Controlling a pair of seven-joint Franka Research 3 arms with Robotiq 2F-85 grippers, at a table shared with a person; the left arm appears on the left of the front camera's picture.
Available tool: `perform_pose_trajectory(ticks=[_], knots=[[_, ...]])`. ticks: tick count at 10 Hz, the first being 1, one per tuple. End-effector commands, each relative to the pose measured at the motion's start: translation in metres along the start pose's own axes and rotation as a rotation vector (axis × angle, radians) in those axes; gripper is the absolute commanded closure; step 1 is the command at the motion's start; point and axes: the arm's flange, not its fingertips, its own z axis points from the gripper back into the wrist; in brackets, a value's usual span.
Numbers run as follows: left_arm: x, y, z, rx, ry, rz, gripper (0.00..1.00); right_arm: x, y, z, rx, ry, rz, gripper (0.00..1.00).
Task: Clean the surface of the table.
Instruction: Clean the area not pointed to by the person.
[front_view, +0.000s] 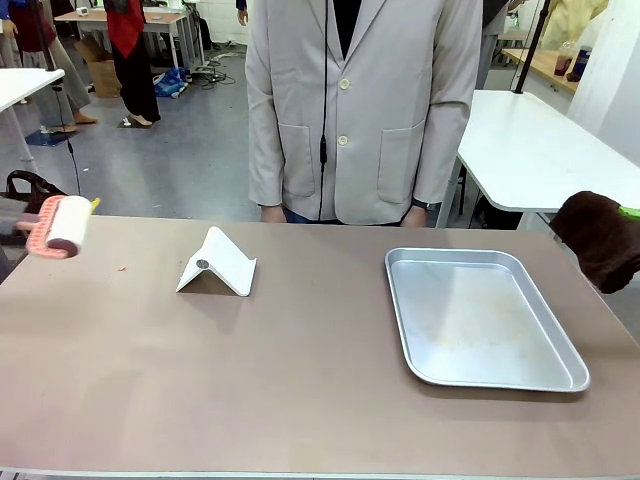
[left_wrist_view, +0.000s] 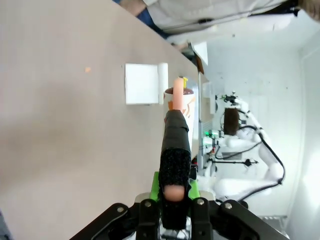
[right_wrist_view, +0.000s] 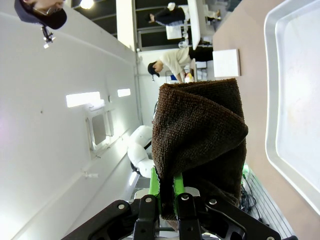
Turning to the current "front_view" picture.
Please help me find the dark cup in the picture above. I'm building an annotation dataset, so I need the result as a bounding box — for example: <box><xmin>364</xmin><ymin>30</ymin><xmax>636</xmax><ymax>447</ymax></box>
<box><xmin>566</xmin><ymin>45</ymin><xmax>594</xmax><ymax>82</ymax></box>

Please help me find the cardboard box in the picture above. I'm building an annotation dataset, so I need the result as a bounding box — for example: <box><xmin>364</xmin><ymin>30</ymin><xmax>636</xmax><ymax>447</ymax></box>
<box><xmin>74</xmin><ymin>39</ymin><xmax>123</xmax><ymax>99</ymax></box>

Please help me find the white folded stand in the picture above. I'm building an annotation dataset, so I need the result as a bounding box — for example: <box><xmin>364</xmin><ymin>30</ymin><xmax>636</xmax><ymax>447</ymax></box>
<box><xmin>174</xmin><ymin>225</ymin><xmax>258</xmax><ymax>298</ymax></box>

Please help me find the thin black hanging cord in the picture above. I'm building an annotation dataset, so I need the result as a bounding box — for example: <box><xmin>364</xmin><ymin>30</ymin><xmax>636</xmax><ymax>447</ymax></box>
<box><xmin>317</xmin><ymin>0</ymin><xmax>332</xmax><ymax>222</ymax></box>

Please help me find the pink lint roller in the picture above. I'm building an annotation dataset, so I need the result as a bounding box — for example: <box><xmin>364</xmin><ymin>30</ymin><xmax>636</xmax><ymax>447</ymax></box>
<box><xmin>17</xmin><ymin>195</ymin><xmax>95</xmax><ymax>261</ymax></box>

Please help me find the floor cables and power strip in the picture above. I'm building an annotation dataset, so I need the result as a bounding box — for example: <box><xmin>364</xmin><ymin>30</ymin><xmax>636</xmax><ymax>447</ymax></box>
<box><xmin>192</xmin><ymin>47</ymin><xmax>249</xmax><ymax>91</ymax></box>

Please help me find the person's left hand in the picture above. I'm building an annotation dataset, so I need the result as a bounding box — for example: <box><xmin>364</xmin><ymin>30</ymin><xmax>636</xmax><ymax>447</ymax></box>
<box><xmin>401</xmin><ymin>204</ymin><xmax>432</xmax><ymax>228</ymax></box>

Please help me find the large white table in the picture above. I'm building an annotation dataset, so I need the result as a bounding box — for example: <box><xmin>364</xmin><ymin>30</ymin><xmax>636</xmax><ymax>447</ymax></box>
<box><xmin>434</xmin><ymin>89</ymin><xmax>640</xmax><ymax>232</ymax></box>

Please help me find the thin black dangling cable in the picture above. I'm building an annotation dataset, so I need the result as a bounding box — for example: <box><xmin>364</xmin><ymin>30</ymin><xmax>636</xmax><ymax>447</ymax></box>
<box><xmin>51</xmin><ymin>83</ymin><xmax>82</xmax><ymax>197</ymax></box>

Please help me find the wooden top background desk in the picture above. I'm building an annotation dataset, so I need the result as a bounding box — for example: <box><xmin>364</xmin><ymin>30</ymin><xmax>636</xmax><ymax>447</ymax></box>
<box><xmin>53</xmin><ymin>8</ymin><xmax>202</xmax><ymax>71</ymax></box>

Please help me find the silver metal tray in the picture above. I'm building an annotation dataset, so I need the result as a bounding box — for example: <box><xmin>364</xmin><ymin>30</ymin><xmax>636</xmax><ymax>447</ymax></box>
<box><xmin>384</xmin><ymin>247</ymin><xmax>592</xmax><ymax>393</ymax></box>

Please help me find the person in khaki trousers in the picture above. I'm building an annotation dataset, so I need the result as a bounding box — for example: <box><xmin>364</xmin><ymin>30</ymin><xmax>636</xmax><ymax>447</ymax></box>
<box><xmin>8</xmin><ymin>0</ymin><xmax>100</xmax><ymax>134</ymax></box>

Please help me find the person in yellow garment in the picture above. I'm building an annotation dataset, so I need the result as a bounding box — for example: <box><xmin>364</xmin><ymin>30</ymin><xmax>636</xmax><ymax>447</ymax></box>
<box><xmin>541</xmin><ymin>0</ymin><xmax>611</xmax><ymax>51</ymax></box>

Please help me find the person in beige jacket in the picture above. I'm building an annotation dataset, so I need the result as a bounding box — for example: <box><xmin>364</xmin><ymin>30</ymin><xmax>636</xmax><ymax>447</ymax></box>
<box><xmin>244</xmin><ymin>0</ymin><xmax>484</xmax><ymax>226</ymax></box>

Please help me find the black bag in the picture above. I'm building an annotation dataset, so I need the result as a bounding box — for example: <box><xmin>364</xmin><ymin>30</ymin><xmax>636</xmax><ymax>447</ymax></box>
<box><xmin>5</xmin><ymin>169</ymin><xmax>69</xmax><ymax>202</ymax></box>

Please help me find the person with blue sleeve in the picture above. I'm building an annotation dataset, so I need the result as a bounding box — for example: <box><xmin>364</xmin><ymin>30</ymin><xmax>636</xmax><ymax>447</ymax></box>
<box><xmin>0</xmin><ymin>0</ymin><xmax>24</xmax><ymax>70</ymax></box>

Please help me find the small white table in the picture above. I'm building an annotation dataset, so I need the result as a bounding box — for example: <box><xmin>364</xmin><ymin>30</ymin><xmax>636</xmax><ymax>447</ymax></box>
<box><xmin>0</xmin><ymin>67</ymin><xmax>67</xmax><ymax>176</ymax></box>

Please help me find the clear bottle red drink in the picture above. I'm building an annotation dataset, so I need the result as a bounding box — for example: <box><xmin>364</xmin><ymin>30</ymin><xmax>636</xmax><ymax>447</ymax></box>
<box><xmin>554</xmin><ymin>40</ymin><xmax>577</xmax><ymax>78</ymax></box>

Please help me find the wooden side table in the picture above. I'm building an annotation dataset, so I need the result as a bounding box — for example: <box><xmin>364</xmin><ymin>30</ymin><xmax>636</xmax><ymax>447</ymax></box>
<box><xmin>501</xmin><ymin>47</ymin><xmax>581</xmax><ymax>95</ymax></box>

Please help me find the person in grey clothes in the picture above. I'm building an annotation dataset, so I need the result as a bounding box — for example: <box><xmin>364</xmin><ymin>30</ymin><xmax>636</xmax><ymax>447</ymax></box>
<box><xmin>475</xmin><ymin>0</ymin><xmax>510</xmax><ymax>92</ymax></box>

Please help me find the blue plastic bag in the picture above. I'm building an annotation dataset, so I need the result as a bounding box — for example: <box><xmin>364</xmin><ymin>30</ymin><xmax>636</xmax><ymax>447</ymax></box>
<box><xmin>152</xmin><ymin>67</ymin><xmax>190</xmax><ymax>99</ymax></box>

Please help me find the black tripod pole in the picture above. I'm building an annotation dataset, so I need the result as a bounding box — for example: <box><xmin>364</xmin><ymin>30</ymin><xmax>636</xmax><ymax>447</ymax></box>
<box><xmin>513</xmin><ymin>0</ymin><xmax>552</xmax><ymax>95</ymax></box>

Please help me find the person's right hand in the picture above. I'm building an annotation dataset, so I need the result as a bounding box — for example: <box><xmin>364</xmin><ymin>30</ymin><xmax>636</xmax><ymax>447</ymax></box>
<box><xmin>259</xmin><ymin>203</ymin><xmax>287</xmax><ymax>225</ymax></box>

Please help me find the person in red and black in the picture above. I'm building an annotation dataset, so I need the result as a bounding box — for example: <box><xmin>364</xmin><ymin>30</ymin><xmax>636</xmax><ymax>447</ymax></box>
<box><xmin>103</xmin><ymin>0</ymin><xmax>162</xmax><ymax>128</ymax></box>

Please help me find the dark brown cloth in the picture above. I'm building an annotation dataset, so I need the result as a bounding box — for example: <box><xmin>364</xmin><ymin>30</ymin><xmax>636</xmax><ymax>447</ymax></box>
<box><xmin>549</xmin><ymin>190</ymin><xmax>640</xmax><ymax>295</ymax></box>

